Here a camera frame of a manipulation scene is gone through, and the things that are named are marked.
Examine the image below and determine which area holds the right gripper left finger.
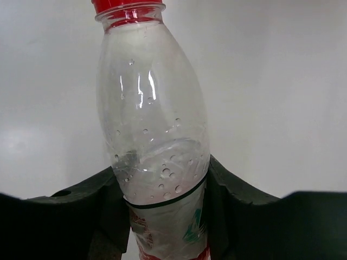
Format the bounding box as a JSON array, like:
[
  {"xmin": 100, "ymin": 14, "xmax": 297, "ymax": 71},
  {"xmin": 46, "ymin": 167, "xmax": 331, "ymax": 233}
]
[{"xmin": 1, "ymin": 168, "xmax": 130, "ymax": 259}]

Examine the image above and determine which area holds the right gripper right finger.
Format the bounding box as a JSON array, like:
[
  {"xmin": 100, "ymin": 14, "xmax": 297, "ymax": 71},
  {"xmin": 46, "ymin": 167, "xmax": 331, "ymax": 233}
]
[{"xmin": 206, "ymin": 158, "xmax": 346, "ymax": 259}]

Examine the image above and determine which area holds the clear bottle red label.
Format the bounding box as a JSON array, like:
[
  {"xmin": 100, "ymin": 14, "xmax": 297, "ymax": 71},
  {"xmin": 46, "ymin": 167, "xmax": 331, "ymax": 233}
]
[{"xmin": 93, "ymin": 1, "xmax": 210, "ymax": 259}]

